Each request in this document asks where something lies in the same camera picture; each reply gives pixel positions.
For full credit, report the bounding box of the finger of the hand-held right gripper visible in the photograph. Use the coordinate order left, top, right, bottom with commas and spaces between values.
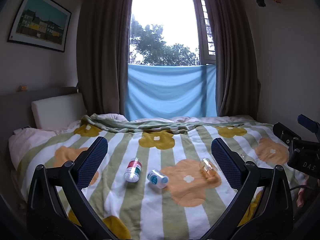
297, 114, 320, 140
272, 122, 302, 146

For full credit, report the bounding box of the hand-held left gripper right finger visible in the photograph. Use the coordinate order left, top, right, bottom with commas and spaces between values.
202, 138, 293, 240

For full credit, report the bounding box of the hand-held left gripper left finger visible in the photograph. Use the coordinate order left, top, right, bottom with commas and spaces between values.
26, 136, 118, 240

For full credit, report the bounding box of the amber clear cup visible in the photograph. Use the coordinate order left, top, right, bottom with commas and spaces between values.
199, 158, 218, 179

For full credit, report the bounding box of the clear cup with red label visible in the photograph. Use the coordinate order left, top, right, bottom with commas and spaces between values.
124, 157, 143, 183

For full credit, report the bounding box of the clear cup with blue label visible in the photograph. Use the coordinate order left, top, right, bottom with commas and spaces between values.
146, 169, 169, 189

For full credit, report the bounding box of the pink cloth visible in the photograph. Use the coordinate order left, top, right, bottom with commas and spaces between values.
296, 187, 312, 208

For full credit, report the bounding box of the white cushion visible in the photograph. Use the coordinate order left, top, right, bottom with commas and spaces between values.
31, 92, 87, 131

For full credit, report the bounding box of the striped floral blanket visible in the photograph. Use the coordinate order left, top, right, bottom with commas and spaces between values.
17, 114, 308, 240

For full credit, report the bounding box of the light blue cloth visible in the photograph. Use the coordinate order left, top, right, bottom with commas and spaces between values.
124, 63, 218, 121

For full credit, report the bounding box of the brown curtain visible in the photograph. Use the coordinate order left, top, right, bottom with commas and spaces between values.
76, 0, 136, 117
203, 0, 261, 118

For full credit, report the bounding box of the tree outside window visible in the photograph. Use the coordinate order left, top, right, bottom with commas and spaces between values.
129, 15, 200, 67

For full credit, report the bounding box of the framed picture of houses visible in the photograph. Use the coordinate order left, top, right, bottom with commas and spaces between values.
7, 0, 73, 53

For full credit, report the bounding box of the black cable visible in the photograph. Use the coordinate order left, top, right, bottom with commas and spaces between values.
290, 184, 316, 191

